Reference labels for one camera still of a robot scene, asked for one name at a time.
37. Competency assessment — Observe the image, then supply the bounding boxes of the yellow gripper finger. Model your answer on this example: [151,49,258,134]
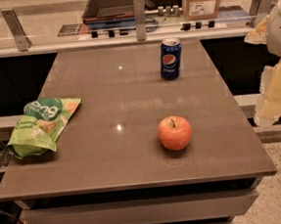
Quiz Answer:
[253,59,281,127]
[244,16,269,45]

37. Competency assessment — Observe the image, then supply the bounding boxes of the blue pepsi can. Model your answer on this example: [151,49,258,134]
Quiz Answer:
[161,37,182,80]

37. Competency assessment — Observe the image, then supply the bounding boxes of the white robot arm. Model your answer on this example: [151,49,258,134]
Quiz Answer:
[244,0,281,127]

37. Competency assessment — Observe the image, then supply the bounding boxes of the green rice chip bag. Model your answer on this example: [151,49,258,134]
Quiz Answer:
[5,98,81,158]

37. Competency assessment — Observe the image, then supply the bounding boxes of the red apple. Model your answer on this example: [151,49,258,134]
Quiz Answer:
[158,115,193,152]

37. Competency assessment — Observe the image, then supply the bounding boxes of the dark open tray box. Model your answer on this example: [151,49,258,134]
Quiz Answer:
[82,0,134,22]

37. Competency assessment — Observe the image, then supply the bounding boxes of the grey table drawer front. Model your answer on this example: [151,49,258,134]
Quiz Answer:
[23,189,258,224]

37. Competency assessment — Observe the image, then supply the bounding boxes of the middle metal glass bracket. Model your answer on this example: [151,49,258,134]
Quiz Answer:
[133,0,147,41]

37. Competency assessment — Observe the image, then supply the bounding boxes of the left metal glass bracket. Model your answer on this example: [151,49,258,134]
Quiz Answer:
[1,9,31,52]

